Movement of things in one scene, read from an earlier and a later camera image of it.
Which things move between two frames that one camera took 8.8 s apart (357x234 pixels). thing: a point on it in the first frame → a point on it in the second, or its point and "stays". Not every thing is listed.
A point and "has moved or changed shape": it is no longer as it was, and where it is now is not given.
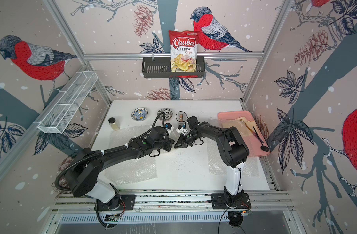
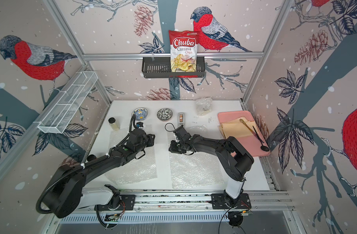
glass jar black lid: (112, 122) stays
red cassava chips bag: (184, 48) stays
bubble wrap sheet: (174, 135) has moved or changed shape
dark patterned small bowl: (168, 114) stays
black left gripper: (170, 142) → (150, 140)
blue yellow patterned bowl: (139, 114) stays
